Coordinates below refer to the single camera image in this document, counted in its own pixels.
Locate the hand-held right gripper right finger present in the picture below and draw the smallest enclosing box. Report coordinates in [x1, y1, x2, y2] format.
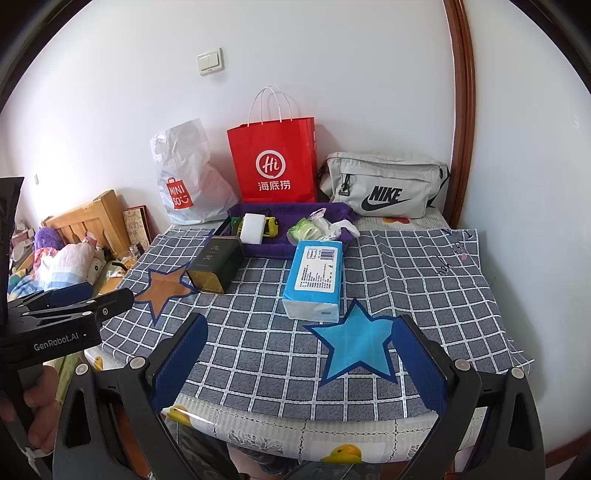
[392, 315, 550, 480]

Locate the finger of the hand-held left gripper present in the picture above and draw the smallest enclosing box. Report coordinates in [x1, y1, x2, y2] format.
[9, 288, 136, 329]
[9, 282, 96, 306]

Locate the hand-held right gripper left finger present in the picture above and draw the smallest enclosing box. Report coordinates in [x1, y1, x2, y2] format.
[53, 313, 209, 480]

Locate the white foam sponge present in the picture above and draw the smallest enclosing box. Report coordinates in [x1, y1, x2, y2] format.
[239, 213, 267, 245]

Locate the purple towel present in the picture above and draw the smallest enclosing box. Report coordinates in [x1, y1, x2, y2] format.
[215, 202, 362, 259]

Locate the person's left hand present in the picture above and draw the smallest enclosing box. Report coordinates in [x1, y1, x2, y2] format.
[0, 364, 62, 457]

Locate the colourful printed quilt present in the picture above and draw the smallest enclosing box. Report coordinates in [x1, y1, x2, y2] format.
[7, 241, 100, 302]

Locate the wooden nightstand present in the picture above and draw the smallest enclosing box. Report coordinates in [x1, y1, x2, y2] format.
[96, 249, 149, 297]

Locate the purple plush toy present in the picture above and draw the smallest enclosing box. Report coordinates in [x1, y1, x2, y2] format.
[36, 227, 64, 250]

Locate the wooden bed headboard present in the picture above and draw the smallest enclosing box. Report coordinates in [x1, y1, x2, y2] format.
[44, 189, 133, 260]

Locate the illustrated book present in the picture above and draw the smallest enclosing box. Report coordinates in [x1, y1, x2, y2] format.
[122, 206, 153, 250]

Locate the checked tablecloth with stars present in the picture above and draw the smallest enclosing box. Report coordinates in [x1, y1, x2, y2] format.
[99, 217, 536, 412]

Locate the dark tea tin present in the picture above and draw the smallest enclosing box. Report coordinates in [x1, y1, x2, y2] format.
[186, 235, 246, 295]

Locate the blue tissue pack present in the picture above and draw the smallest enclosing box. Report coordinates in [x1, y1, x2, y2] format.
[281, 240, 346, 323]

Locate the white plastic shopping bag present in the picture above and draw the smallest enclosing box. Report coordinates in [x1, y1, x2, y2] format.
[150, 117, 239, 226]

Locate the grey waist bag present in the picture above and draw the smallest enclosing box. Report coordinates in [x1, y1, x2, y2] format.
[318, 151, 451, 219]

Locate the red paper bag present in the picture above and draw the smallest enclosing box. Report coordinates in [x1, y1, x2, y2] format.
[226, 86, 319, 205]

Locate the white light switch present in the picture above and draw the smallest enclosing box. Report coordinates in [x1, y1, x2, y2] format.
[197, 48, 225, 77]

